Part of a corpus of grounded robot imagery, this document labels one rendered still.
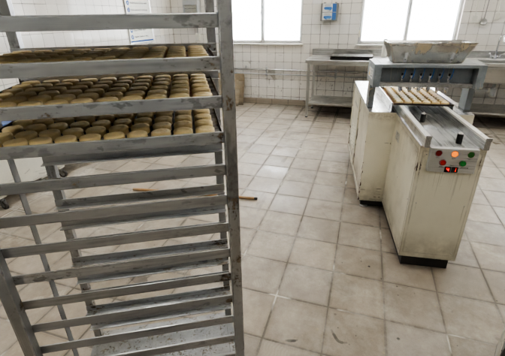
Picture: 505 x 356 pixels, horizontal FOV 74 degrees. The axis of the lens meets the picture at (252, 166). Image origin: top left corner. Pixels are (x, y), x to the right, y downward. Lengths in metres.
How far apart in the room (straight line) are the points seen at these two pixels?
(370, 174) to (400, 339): 1.30
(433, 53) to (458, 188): 0.99
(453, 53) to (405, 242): 1.33
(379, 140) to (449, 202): 0.76
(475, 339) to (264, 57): 5.15
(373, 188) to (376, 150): 0.34
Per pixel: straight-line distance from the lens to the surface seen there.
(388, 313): 2.16
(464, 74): 2.87
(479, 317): 2.34
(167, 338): 1.80
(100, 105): 0.85
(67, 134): 0.99
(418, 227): 2.33
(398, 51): 2.68
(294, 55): 6.11
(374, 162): 2.83
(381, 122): 2.72
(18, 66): 0.88
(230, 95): 0.80
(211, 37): 1.23
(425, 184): 2.18
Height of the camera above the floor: 1.51
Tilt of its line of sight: 24 degrees down
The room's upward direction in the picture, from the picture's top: 1 degrees counter-clockwise
